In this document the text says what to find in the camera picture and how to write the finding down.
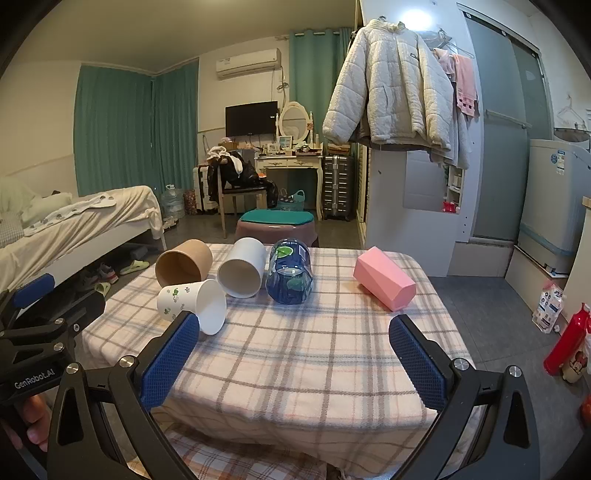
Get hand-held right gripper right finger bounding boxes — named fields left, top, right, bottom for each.
left=389, top=314, right=541, bottom=480

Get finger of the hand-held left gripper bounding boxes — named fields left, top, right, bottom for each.
left=0, top=273, right=55, bottom=326
left=9, top=291, right=107, bottom=335

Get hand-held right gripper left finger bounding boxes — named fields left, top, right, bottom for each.
left=47, top=310, right=204, bottom=480

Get white cup with green print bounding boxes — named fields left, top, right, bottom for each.
left=157, top=279, right=228, bottom=336

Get pink faceted cup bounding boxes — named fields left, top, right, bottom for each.
left=353, top=246, right=417, bottom=313

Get brown paper cup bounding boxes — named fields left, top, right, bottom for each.
left=155, top=239, right=214, bottom=288

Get plain white cup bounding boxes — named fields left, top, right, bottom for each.
left=217, top=237, right=269, bottom=298

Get blue glass cup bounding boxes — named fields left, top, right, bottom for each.
left=265, top=237, right=315, bottom=306

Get person's left hand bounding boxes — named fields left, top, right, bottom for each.
left=0, top=394, right=51, bottom=454

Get bed with beige sheet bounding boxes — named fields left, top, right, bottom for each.
left=0, top=178, right=168, bottom=296

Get plaid tablecloth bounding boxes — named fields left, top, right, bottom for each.
left=81, top=242, right=491, bottom=480

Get white printed plastic bag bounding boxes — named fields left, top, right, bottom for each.
left=532, top=280, right=567, bottom=334

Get clear water jug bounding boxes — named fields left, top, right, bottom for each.
left=160, top=184, right=186, bottom=219

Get red bottle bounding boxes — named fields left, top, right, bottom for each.
left=543, top=303, right=591, bottom=377

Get white wardrobe cabinet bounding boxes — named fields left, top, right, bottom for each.
left=356, top=0, right=477, bottom=278

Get green-topped stool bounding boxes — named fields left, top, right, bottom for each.
left=235, top=219, right=320, bottom=248

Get white suitcase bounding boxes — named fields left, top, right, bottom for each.
left=192, top=164, right=211, bottom=214

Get green curtain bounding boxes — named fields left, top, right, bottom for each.
left=289, top=27, right=354, bottom=145
left=152, top=60, right=201, bottom=193
left=74, top=64, right=156, bottom=197

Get green seat cushion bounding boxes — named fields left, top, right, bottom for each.
left=240, top=209, right=316, bottom=226

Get wooden chair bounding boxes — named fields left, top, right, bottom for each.
left=217, top=154, right=269, bottom=239

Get dark ribbed suitcase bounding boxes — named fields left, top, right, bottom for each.
left=322, top=154, right=356, bottom=221

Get pile of dark clothes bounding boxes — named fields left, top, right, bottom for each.
left=206, top=147, right=280, bottom=206

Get teal basket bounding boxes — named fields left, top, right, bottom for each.
left=277, top=188, right=307, bottom=211

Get white washing machine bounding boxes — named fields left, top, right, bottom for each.
left=516, top=137, right=591, bottom=277

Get white dressing table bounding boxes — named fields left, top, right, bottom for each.
left=254, top=152, right=324, bottom=222

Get frosted glass sliding door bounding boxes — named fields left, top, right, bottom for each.
left=456, top=4, right=556, bottom=244

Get black television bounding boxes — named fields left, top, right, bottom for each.
left=225, top=100, right=279, bottom=137

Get oval white mirror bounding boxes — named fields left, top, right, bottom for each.
left=279, top=100, right=310, bottom=140

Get white puffer jacket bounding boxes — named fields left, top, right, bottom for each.
left=322, top=17, right=456, bottom=152

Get pink towel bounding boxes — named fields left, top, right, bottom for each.
left=449, top=53, right=480, bottom=117

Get white air conditioner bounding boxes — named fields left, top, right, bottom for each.
left=215, top=47, right=282, bottom=80

